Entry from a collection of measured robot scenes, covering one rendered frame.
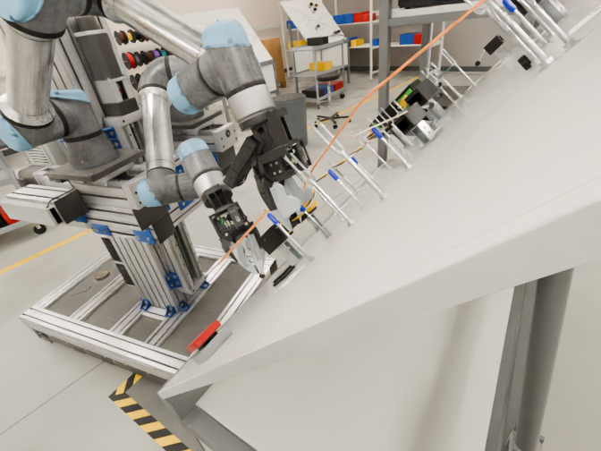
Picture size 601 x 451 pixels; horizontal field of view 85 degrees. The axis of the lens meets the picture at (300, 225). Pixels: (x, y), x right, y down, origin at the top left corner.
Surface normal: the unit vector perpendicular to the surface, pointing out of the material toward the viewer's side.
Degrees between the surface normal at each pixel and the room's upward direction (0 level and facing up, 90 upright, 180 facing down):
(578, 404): 0
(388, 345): 0
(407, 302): 90
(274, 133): 80
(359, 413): 0
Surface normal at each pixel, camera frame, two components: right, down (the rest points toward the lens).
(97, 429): -0.12, -0.83
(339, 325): -0.55, 0.51
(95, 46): 0.39, 0.47
